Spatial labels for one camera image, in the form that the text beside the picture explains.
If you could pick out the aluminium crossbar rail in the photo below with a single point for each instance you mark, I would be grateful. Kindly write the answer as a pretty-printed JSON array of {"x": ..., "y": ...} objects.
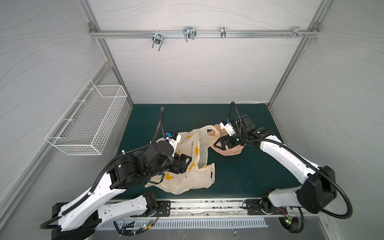
[{"x": 201, "y": 34}]

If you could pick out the green table mat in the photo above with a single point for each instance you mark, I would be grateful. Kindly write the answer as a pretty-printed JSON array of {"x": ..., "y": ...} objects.
[{"x": 247, "y": 175}]

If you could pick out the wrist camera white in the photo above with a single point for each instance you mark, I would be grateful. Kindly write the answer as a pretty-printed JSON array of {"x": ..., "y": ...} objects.
[
  {"x": 173, "y": 138},
  {"x": 228, "y": 127}
]

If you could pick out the metal hook clamp middle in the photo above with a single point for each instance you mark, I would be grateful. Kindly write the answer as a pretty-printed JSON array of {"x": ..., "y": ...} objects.
[{"x": 189, "y": 33}]

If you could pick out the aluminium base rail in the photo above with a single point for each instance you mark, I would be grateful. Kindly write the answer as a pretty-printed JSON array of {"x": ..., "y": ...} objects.
[{"x": 210, "y": 208}]

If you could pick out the metal hook clamp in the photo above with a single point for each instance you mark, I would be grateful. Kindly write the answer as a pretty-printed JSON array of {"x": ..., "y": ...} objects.
[
  {"x": 158, "y": 39},
  {"x": 189, "y": 33}
]

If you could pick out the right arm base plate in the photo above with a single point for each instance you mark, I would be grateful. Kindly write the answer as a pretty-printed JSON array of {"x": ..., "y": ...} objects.
[{"x": 253, "y": 207}]

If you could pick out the pink wavy fruit plate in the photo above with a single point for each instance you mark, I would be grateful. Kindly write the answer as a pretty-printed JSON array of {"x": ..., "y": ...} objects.
[{"x": 228, "y": 152}]

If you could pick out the metal hook clamp left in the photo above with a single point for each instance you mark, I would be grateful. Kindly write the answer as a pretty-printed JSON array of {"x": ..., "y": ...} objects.
[{"x": 158, "y": 39}]

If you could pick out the metal ring clamp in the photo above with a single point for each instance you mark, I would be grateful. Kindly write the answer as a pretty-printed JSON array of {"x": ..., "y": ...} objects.
[{"x": 223, "y": 32}]

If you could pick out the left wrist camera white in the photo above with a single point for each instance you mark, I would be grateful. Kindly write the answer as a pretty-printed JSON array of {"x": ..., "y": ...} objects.
[{"x": 173, "y": 138}]

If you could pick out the cream banana print plastic bag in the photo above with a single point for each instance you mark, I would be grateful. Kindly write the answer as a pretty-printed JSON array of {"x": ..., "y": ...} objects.
[{"x": 197, "y": 173}]

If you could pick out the white wire basket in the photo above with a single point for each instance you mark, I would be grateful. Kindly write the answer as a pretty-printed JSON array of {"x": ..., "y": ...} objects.
[{"x": 86, "y": 125}]

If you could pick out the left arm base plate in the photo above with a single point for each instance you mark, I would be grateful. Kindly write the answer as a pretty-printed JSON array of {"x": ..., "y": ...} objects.
[{"x": 160, "y": 208}]

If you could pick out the perforated cable duct white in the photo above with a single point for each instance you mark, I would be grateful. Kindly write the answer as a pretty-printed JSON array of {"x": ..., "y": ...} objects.
[{"x": 192, "y": 223}]

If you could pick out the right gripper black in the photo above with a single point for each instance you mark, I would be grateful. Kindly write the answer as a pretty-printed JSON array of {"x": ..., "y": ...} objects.
[{"x": 226, "y": 141}]

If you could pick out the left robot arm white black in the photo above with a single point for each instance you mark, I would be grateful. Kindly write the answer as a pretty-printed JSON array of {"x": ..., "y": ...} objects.
[{"x": 80, "y": 218}]

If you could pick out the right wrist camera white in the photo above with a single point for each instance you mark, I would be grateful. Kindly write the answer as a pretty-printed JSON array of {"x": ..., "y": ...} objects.
[{"x": 228, "y": 127}]

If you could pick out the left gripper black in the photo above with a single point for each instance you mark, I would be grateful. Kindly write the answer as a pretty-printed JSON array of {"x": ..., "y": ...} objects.
[{"x": 182, "y": 163}]

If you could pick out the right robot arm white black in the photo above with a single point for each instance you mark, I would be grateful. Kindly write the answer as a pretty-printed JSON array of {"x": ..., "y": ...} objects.
[{"x": 318, "y": 184}]

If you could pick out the metal bracket clamp right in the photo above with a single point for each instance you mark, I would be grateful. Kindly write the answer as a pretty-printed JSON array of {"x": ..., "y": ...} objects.
[{"x": 296, "y": 34}]

